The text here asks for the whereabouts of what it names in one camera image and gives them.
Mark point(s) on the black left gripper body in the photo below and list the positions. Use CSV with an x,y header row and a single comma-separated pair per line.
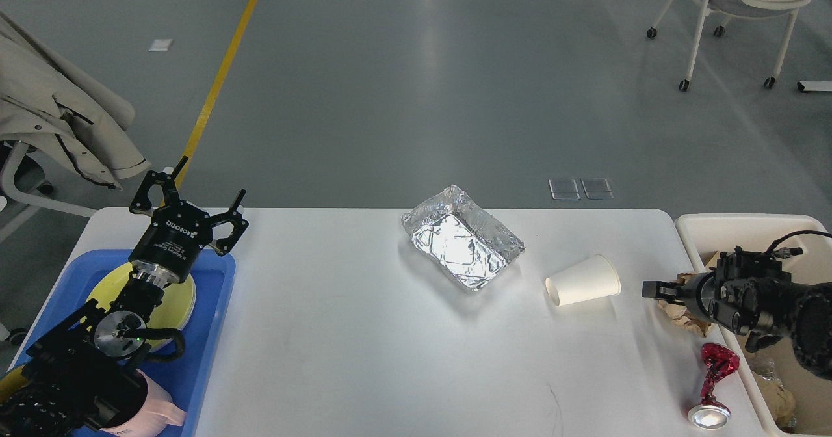
x,y
172,243

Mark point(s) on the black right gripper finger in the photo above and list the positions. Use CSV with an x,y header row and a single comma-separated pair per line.
x,y
668,291

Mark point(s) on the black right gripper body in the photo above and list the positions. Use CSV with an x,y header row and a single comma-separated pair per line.
x,y
698,292

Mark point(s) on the brown paper ball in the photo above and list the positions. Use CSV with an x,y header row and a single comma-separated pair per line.
x,y
680,316

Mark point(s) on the yellow plastic plate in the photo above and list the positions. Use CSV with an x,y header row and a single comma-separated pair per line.
x,y
167,315

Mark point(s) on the white paper cup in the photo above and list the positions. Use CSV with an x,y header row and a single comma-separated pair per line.
x,y
590,279

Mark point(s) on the crushed red can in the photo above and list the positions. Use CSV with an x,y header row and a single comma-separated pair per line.
x,y
720,362

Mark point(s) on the pink mug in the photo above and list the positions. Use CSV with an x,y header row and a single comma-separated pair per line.
x,y
157,411

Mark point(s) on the aluminium foil tray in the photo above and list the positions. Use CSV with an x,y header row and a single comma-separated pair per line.
x,y
764,367
470,244

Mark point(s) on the brown paper bag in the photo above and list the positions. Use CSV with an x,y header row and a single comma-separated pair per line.
x,y
710,261

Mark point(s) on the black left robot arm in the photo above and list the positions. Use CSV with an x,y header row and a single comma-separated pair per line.
x,y
85,371

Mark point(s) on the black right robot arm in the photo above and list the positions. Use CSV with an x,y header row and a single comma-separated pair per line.
x,y
750,294

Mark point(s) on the pale green plate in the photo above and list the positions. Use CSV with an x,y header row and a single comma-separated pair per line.
x,y
187,292

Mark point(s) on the blue plastic tray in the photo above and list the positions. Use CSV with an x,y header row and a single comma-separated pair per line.
x,y
184,379

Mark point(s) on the beige jacket on chair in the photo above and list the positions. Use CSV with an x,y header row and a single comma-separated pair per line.
x,y
54,106

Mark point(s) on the beige plastic bin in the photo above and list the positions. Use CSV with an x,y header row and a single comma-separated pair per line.
x,y
703,236

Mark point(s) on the teal yellow mug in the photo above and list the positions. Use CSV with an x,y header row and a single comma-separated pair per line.
x,y
11,382

